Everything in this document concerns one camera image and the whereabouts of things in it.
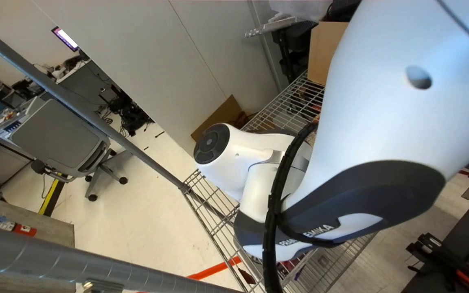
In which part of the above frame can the grey office chair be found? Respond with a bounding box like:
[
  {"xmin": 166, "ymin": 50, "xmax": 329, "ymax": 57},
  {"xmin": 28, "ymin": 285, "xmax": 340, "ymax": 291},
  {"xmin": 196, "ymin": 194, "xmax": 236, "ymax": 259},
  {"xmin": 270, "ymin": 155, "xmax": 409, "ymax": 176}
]
[{"xmin": 7, "ymin": 98, "xmax": 132, "ymax": 204}]

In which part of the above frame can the large cardboard box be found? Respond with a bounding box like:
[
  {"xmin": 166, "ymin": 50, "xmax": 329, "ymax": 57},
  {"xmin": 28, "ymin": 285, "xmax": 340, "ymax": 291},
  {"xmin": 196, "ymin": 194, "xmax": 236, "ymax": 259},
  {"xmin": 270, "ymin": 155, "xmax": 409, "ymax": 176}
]
[{"xmin": 306, "ymin": 20, "xmax": 352, "ymax": 88}]

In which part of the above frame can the purple glowing light bar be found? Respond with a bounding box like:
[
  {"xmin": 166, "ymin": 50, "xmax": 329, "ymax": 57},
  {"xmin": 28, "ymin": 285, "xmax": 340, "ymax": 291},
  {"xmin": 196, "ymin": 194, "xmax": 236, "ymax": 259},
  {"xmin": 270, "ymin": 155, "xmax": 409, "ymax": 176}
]
[{"xmin": 51, "ymin": 24, "xmax": 82, "ymax": 54}]

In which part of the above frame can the red snack packet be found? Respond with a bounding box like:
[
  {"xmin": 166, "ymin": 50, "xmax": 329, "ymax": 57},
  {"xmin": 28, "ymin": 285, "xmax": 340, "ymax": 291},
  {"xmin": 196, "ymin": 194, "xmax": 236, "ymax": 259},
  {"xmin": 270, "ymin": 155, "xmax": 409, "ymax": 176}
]
[{"xmin": 0, "ymin": 212, "xmax": 39, "ymax": 238}]

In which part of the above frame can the yellow black post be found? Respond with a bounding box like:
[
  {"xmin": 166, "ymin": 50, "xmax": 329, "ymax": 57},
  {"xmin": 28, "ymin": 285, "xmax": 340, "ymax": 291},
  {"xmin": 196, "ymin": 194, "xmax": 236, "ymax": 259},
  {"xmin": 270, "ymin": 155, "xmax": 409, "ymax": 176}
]
[{"xmin": 38, "ymin": 177, "xmax": 67, "ymax": 218}]

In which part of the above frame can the grey metal diagonal pole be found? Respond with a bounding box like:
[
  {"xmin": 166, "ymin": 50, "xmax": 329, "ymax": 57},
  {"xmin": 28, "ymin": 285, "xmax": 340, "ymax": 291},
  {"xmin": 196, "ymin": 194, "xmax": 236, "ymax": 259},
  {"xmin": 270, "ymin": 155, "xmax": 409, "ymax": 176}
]
[{"xmin": 0, "ymin": 20, "xmax": 243, "ymax": 221}]

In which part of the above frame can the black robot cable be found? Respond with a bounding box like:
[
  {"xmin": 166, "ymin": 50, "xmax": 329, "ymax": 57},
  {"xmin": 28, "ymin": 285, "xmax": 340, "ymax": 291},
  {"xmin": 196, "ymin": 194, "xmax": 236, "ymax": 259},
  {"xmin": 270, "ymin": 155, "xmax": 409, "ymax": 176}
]
[{"xmin": 261, "ymin": 120, "xmax": 355, "ymax": 293}]

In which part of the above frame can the black clamp with orange handle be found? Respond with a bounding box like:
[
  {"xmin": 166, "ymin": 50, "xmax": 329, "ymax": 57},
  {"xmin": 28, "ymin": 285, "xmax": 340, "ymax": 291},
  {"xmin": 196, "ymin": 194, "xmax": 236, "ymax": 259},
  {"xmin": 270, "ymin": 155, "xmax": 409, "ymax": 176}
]
[{"xmin": 404, "ymin": 233, "xmax": 469, "ymax": 293}]

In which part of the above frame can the grey metal frame beam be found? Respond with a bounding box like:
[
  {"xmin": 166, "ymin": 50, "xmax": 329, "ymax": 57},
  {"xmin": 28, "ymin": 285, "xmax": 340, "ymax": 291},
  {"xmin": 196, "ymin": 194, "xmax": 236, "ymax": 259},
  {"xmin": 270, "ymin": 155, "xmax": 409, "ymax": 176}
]
[{"xmin": 0, "ymin": 221, "xmax": 243, "ymax": 293}]

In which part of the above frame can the silver wire rack shelf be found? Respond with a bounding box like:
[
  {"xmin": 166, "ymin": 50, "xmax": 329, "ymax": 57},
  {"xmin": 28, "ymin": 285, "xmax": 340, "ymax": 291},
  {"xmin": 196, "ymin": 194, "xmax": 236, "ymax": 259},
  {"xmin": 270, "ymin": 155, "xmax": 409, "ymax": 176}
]
[{"xmin": 183, "ymin": 70, "xmax": 378, "ymax": 293}]

